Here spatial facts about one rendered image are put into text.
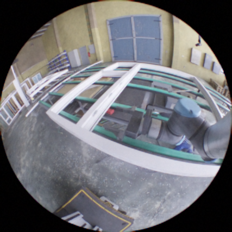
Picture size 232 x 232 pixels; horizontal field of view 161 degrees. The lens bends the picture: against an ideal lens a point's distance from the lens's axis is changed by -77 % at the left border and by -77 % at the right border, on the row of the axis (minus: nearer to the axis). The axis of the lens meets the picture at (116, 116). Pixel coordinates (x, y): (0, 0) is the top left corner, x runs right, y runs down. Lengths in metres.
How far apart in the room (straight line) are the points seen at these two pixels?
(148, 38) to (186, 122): 6.53
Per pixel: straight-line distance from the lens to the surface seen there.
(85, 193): 1.04
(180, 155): 0.46
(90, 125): 0.48
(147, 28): 6.81
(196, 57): 7.08
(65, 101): 0.83
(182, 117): 0.27
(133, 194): 1.27
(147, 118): 0.30
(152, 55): 6.63
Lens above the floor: 1.23
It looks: 47 degrees down
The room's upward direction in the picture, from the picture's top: 10 degrees counter-clockwise
